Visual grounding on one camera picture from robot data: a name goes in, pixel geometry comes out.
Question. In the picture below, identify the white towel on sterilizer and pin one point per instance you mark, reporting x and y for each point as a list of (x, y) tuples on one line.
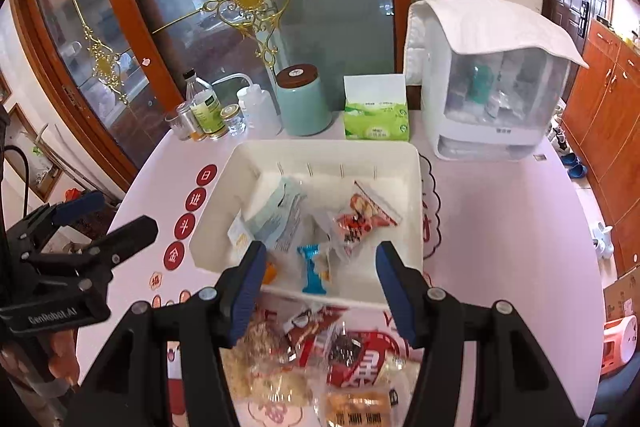
[(480, 27)]

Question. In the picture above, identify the grey silver snack packet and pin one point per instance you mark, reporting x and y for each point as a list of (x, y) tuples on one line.
[(279, 219)]

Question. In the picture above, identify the green tissue pack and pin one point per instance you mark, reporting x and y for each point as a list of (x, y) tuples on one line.
[(376, 108)]

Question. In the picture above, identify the white desktop sterilizer cabinet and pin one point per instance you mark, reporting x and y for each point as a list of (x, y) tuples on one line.
[(488, 107)]

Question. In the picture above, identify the small glass jar gold lid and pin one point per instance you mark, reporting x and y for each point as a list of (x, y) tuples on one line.
[(233, 119)]

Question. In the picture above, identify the orange egg yolk snack packet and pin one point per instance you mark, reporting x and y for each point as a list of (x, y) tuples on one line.
[(358, 407)]

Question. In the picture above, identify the brown chocolate snack packet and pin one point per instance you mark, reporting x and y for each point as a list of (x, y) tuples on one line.
[(308, 332)]

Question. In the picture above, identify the clear oat crisp packet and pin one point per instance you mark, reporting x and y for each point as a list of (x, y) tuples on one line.
[(262, 367)]

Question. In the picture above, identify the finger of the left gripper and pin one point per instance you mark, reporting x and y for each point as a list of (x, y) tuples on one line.
[(108, 252), (42, 223)]

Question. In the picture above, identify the person's left hand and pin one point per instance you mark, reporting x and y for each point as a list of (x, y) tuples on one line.
[(63, 362)]

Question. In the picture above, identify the silver tin can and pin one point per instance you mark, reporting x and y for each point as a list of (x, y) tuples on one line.
[(189, 126)]

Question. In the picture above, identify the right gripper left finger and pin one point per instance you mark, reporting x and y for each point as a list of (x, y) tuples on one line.
[(127, 383)]

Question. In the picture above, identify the red date snack packet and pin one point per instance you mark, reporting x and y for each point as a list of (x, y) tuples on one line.
[(366, 212)]

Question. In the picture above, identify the mint green ceramic jar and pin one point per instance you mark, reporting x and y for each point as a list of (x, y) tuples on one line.
[(303, 105)]

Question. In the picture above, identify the orange wooden cabinet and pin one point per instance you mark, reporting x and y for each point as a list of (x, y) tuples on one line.
[(601, 121)]

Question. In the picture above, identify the white plastic storage bin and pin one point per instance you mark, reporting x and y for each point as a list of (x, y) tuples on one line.
[(327, 169)]

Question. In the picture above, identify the blue white snack packet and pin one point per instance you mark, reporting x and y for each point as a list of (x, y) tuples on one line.
[(318, 274)]

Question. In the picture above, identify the pink plastic stool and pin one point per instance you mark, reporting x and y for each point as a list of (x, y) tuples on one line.
[(619, 343)]

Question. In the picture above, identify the dark red jelly packet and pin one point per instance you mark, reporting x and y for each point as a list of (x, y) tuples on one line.
[(345, 347)]

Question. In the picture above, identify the glass bottle green label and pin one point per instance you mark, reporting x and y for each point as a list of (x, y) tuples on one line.
[(205, 105)]

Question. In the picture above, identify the white plastic bottle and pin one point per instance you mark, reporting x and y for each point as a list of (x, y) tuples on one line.
[(259, 112)]

